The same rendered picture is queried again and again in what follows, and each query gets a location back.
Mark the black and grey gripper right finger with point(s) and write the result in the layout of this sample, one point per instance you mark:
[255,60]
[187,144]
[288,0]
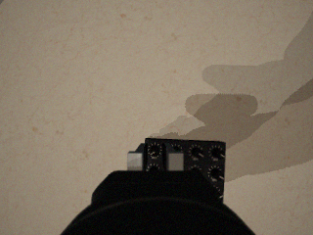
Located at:
[171,159]

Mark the black knob box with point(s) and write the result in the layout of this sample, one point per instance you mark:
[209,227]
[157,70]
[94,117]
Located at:
[199,155]

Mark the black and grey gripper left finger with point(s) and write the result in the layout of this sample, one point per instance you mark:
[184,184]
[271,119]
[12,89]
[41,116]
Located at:
[137,160]

